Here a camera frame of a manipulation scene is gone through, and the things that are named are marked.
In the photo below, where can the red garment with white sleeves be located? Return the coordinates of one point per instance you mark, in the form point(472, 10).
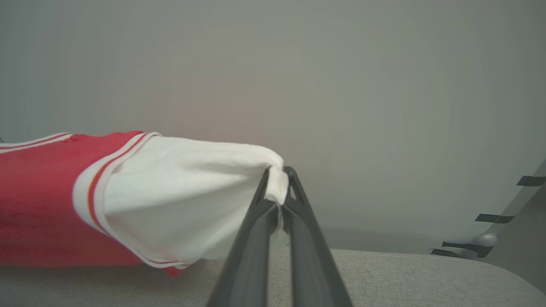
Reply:
point(170, 192)

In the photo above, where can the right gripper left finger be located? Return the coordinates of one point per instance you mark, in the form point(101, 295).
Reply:
point(251, 256)

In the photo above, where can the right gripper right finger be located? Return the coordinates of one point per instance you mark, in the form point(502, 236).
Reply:
point(311, 256)

